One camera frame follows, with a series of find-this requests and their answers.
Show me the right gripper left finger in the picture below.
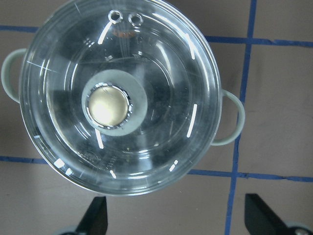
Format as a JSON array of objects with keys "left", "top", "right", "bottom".
[{"left": 75, "top": 196, "right": 108, "bottom": 233}]

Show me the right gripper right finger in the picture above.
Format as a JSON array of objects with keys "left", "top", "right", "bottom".
[{"left": 245, "top": 193, "right": 289, "bottom": 232}]

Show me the glass pot lid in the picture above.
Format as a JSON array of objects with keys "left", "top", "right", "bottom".
[{"left": 20, "top": 0, "right": 221, "bottom": 196}]

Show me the pale green cooking pot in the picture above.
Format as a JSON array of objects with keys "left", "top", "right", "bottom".
[{"left": 0, "top": 48, "right": 246, "bottom": 196}]

